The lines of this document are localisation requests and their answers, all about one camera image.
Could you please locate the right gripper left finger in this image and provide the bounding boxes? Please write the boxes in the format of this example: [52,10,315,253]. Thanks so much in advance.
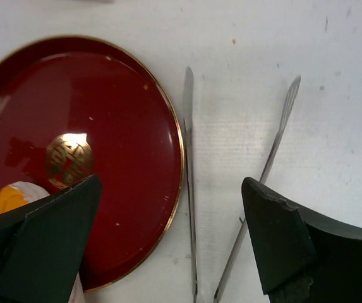
[0,175,102,302]

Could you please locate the orange flat white-edged bread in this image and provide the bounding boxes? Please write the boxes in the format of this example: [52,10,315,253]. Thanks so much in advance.
[0,180,87,303]

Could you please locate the dark red round plate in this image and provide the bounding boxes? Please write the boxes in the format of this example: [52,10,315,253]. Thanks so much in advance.
[0,36,185,292]

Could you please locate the metal serving tongs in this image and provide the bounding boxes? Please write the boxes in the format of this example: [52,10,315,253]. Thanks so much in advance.
[183,66,301,302]

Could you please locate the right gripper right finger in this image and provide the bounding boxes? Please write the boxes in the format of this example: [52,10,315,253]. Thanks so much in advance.
[241,177,362,302]

